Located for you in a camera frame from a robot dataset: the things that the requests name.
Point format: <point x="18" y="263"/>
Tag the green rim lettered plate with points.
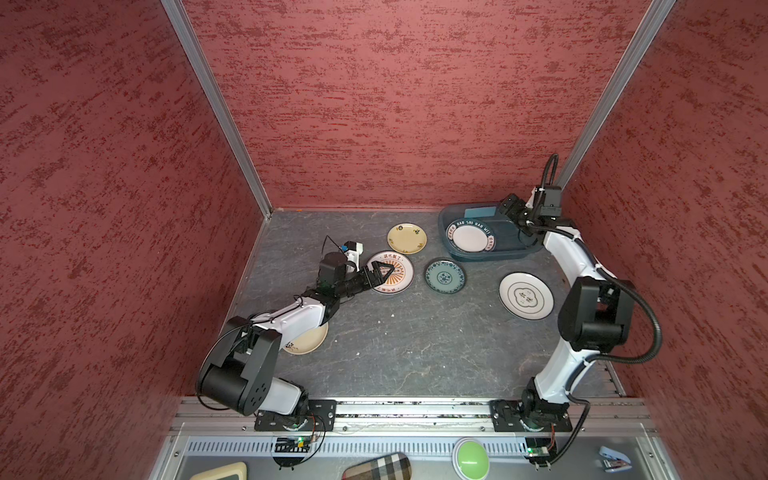
<point x="471" y="235"/>

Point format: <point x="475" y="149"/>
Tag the white blue stapler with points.
<point x="614" y="461"/>

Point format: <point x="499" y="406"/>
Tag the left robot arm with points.
<point x="238" y="372"/>

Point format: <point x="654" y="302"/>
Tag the left aluminium corner post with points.
<point x="189" y="41"/>

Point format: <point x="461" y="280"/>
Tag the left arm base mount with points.
<point x="321" y="414"/>

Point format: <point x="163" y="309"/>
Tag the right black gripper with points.
<point x="518" y="204"/>

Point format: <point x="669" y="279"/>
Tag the aluminium front rail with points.
<point x="425" y="430"/>

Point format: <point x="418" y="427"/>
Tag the right aluminium corner post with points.
<point x="640" y="42"/>

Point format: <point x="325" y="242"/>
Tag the cream plate near left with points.
<point x="308" y="342"/>

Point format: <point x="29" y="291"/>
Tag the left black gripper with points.
<point x="368" y="281"/>

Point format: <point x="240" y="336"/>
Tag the small yellow plate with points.
<point x="407" y="238"/>

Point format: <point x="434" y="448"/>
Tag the white plate black outline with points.
<point x="526" y="296"/>

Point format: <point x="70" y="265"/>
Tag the orange sunburst plate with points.
<point x="401" y="276"/>

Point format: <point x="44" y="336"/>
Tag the cream tablet corner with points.
<point x="235" y="471"/>

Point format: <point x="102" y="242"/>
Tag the blue plastic bin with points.
<point x="511" y="242"/>

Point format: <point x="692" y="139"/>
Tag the green round button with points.
<point x="470" y="459"/>

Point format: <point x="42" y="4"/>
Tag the teal patterned small plate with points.
<point x="445" y="276"/>

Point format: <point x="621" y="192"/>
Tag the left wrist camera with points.
<point x="353" y="251"/>

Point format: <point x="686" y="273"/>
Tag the plaid fabric item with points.
<point x="396" y="466"/>

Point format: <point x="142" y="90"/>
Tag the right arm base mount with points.
<point x="534" y="416"/>

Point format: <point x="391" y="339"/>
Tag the aluminium corner post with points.
<point x="189" y="41"/>
<point x="640" y="42"/>

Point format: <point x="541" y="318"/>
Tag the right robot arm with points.
<point x="594" y="318"/>

